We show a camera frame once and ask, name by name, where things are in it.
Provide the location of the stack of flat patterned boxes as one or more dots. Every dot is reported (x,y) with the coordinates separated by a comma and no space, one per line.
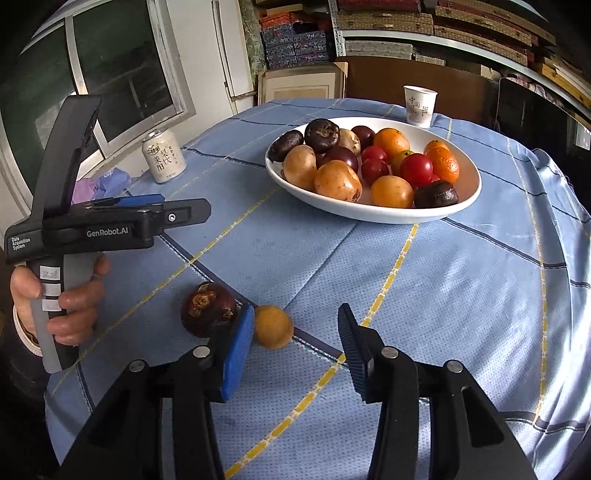
(383,18)

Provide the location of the white beverage can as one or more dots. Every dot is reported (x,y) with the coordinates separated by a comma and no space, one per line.
(162,159)

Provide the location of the white leaning board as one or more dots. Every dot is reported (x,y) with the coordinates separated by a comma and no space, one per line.
(231,60)

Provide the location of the person's left forearm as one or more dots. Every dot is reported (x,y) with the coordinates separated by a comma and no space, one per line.
(23,341)

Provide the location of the brown wooden cabinet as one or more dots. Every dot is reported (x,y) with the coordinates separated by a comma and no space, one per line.
(378,78)

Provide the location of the person's left hand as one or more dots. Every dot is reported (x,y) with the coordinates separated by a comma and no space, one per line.
(83,300)

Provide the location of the speckled orange passion fruit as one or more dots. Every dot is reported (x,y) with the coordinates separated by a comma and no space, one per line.
(338,181)

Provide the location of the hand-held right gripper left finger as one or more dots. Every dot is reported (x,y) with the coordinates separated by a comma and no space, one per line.
(238,355)

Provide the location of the stack of blue patterned boxes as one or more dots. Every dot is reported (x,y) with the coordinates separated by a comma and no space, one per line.
(295,46)

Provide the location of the pink cloth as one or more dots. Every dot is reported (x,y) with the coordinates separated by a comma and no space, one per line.
(85,189)

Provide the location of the white paper cup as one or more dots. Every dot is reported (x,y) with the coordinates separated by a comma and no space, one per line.
(420,108)

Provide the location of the blue printed cloth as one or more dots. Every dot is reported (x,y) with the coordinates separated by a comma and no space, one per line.
(115,180)

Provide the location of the white framed window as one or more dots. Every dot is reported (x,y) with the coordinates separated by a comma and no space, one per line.
(115,69)

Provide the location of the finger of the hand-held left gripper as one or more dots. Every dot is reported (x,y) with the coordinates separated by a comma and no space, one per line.
(184,216)
(138,201)

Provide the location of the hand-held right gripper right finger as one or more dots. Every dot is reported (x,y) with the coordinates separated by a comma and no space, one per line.
(353,355)

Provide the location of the green stone slab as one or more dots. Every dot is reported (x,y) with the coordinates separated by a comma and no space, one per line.
(251,41)

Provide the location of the dark red plum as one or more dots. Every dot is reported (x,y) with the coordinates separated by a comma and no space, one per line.
(339,159)
(363,134)

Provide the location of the blue checked tablecloth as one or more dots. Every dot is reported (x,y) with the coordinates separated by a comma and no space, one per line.
(461,300)

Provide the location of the white metal shelf rack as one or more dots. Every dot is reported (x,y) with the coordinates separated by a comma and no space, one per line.
(392,34)

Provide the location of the black monitor screen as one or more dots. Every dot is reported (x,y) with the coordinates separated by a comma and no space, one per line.
(531,115)

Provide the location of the small red tomato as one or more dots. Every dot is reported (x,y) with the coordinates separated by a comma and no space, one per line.
(374,153)
(415,170)
(434,177)
(375,170)

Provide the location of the white plate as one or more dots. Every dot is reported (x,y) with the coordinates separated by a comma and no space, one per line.
(369,213)

